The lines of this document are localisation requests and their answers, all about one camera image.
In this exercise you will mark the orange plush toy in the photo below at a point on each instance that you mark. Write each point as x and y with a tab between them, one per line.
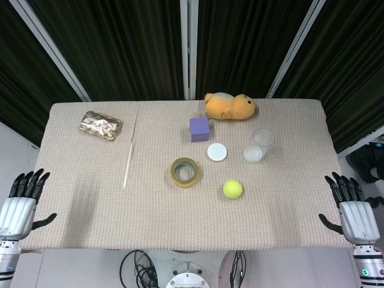
229	106

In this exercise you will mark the black bag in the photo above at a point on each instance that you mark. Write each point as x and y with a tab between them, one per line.
367	163

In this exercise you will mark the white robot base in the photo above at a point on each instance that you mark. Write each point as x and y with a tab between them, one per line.
187	273

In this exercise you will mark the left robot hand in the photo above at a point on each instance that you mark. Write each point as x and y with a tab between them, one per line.
16	210

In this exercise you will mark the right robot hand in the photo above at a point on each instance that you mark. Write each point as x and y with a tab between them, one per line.
357	220

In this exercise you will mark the white frame post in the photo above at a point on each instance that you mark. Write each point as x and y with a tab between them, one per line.
189	48
295	48
49	49

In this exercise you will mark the purple foam cube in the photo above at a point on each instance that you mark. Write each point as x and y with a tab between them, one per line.
199	129

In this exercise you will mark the beige checkered tablecloth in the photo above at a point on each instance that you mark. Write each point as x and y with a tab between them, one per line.
120	210

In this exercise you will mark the clear plastic straw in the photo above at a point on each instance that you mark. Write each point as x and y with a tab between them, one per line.
129	160

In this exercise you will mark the gold foil snack bag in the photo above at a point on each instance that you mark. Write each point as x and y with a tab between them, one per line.
100	126

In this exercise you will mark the transparent plastic cup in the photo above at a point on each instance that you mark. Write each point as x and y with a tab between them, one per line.
258	146

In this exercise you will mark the yellow tennis ball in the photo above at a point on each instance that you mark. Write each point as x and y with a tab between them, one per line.
232	189

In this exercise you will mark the white round lid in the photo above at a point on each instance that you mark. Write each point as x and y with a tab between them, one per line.
217	152

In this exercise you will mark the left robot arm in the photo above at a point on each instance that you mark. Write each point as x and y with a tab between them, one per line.
7	261

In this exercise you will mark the yellow tape roll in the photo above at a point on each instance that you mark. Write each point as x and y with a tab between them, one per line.
184	172

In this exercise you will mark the black curtain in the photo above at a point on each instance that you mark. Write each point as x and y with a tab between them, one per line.
126	45

